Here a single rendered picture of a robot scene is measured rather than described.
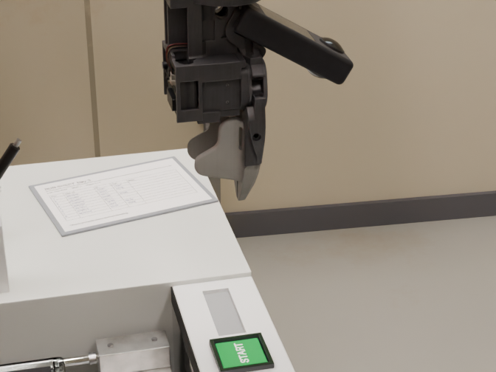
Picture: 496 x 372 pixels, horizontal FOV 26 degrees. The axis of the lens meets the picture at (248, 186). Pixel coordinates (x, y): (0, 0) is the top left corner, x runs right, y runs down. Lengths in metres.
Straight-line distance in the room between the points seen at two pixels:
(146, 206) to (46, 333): 0.24
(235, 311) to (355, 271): 1.92
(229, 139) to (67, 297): 0.34
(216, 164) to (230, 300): 0.27
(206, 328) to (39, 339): 0.20
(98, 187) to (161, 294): 0.25
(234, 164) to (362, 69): 2.16
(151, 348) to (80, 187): 0.30
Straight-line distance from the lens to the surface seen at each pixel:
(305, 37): 0.94
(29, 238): 1.34
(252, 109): 0.94
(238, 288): 1.22
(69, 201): 1.41
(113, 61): 2.99
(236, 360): 1.10
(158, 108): 3.05
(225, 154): 0.97
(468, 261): 3.20
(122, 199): 1.40
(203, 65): 0.92
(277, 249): 3.20
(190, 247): 1.29
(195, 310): 1.19
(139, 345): 1.23
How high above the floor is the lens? 1.62
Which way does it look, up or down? 27 degrees down
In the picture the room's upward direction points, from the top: straight up
